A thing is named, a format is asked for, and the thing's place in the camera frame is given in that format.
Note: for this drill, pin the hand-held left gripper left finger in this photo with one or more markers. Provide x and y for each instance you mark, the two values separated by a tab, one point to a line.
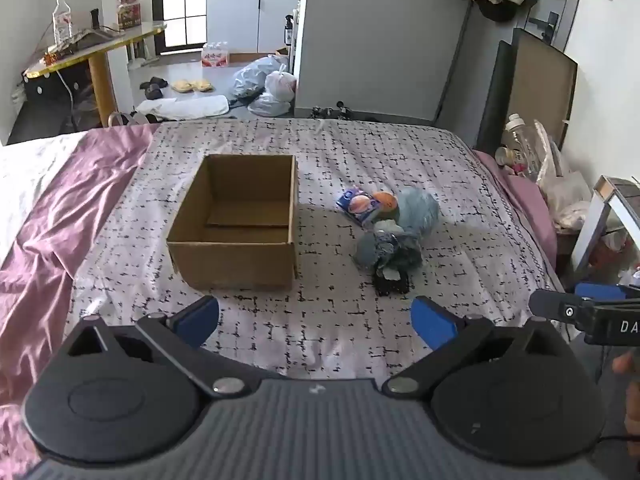
197	320

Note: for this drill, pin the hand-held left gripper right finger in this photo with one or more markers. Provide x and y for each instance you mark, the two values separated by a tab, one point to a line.
432	325

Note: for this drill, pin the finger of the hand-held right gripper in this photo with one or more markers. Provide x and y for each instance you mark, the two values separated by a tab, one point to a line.
597	290
550	305

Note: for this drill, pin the black fabric item white label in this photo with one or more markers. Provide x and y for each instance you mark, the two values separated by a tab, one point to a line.
390	280

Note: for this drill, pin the brown cardboard box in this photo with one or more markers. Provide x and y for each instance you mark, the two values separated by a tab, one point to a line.
230	260

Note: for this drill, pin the fluffy light blue plush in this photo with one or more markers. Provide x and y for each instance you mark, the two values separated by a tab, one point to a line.
417	215

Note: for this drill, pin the grey soft ball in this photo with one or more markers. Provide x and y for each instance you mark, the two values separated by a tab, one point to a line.
366	252

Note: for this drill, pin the orange soft ball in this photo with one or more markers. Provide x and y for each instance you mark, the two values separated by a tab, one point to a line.
386	201

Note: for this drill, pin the person's right hand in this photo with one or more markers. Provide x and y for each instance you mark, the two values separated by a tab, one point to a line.
631	362

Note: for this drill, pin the crumpled clear plastic bags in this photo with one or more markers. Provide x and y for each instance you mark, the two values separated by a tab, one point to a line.
565	190

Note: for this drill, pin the pink fitted sheet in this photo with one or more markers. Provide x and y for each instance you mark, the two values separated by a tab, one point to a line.
525	195

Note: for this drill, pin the blue tissue packet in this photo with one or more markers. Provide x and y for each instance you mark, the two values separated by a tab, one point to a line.
356	205

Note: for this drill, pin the large clear plastic bottle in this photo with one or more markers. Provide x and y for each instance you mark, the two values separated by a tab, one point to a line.
520	142

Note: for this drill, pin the pink blanket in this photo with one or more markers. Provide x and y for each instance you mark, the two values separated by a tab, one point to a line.
60	210

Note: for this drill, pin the brown leaning board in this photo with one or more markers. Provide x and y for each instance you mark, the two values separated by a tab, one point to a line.
542	85

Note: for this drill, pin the white floor towel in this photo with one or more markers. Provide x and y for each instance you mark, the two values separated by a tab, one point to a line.
182	107

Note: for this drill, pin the black leaning board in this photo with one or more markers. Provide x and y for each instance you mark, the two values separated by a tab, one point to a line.
495	95

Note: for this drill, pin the white flat plastic bag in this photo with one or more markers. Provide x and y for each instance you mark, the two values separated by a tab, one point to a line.
270	106

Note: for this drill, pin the white bed cover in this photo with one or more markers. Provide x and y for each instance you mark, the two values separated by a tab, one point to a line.
20	175

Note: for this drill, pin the black slipper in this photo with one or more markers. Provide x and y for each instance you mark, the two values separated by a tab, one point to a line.
157	81
152	93

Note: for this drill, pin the grey plastic bag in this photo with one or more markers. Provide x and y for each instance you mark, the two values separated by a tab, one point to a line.
250	77

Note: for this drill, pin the white tied plastic bag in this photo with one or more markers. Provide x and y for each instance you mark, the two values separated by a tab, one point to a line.
280	85

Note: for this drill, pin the white fan base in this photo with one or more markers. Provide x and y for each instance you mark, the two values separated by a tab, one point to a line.
137	62

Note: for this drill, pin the pack of water bottles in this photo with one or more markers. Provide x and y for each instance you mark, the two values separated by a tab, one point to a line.
215	55

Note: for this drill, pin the black low cabinet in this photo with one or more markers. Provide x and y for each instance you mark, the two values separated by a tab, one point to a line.
50	87

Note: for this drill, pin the yellow-edged table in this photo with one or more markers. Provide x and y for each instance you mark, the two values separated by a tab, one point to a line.
105	42

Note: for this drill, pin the flat grey device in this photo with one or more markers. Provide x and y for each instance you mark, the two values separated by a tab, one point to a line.
90	37

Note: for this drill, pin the white kitchen cabinet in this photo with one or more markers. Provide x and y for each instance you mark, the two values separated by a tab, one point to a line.
245	20

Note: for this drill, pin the dark spray bottle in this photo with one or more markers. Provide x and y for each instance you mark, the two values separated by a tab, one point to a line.
288	30

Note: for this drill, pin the red gift box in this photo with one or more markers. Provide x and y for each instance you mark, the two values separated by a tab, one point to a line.
129	10

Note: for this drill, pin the clear water bottle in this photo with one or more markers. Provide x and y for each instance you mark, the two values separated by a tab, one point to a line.
61	20

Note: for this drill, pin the white frame stand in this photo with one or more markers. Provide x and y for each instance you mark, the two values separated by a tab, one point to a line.
597	215

